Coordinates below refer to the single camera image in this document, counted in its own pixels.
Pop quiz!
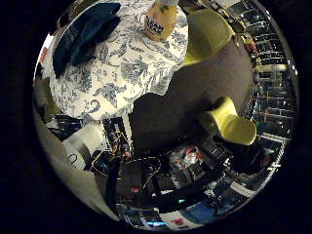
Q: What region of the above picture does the dark blue cloth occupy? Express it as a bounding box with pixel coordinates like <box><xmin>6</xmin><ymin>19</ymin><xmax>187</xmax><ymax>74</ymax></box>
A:
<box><xmin>52</xmin><ymin>2</ymin><xmax>122</xmax><ymax>80</ymax></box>

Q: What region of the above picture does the blue floral white tablecloth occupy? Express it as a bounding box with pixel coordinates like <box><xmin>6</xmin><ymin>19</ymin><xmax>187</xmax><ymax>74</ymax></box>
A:
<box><xmin>48</xmin><ymin>0</ymin><xmax>190</xmax><ymax>121</ymax></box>

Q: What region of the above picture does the white red plastic bag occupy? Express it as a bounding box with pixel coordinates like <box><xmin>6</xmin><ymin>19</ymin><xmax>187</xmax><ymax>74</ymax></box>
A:
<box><xmin>169</xmin><ymin>144</ymin><xmax>204</xmax><ymax>174</ymax></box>

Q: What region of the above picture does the black storage shelf rack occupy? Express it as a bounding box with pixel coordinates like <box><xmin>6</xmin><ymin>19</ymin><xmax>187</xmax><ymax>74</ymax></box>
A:
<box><xmin>227</xmin><ymin>0</ymin><xmax>298</xmax><ymax>137</ymax></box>

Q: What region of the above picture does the thick black cable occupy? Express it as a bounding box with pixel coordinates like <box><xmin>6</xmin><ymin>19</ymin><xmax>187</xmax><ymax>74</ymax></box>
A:
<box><xmin>152</xmin><ymin>174</ymin><xmax>228</xmax><ymax>209</ymax></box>

